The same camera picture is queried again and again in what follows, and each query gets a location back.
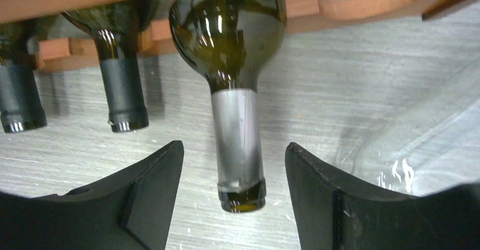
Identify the dark wine bottle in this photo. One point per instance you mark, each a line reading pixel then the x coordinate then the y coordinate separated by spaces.
pixel 229 42

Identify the brown wooden wine rack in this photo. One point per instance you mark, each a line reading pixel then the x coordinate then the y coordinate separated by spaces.
pixel 303 15

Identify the clear lying bottle upper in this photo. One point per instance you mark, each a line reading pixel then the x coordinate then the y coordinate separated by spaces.
pixel 430 146

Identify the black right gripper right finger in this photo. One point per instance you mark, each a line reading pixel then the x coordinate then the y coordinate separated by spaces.
pixel 336 210

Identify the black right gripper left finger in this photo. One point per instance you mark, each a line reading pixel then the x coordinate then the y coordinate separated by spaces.
pixel 130 209

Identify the dark bottle white label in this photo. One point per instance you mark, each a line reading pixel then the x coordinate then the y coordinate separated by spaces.
pixel 114 29

